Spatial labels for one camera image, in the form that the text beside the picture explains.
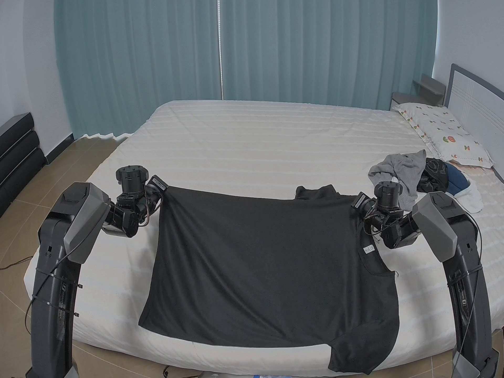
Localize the black long-sleeved top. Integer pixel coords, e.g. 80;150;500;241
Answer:
138;185;401;373

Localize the bed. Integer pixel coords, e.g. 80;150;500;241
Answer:
24;63;504;373

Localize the grey garment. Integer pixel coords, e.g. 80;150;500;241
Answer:
368;150;428;211

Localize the blue-green curtain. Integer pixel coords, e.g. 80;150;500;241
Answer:
54;0;222;140
220;0;438;111

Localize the black patterned garment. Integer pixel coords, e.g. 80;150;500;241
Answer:
417;158;450;194

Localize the white printed pillow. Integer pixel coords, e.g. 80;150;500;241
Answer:
395;103;495;169

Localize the grey bedside table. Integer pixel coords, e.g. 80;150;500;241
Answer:
392;73;447;111

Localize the dark blue garment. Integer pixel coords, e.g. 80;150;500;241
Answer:
447;166;473;198

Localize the white garment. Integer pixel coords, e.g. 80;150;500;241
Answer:
453;183;484;213

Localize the black chest of drawers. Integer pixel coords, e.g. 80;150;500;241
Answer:
0;113;46;216

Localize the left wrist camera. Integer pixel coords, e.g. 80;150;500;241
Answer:
146;175;169;195

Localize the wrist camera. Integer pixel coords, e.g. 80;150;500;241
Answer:
351;192;371;213
146;175;169;195

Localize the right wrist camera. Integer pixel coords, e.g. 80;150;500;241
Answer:
351;192;371;213

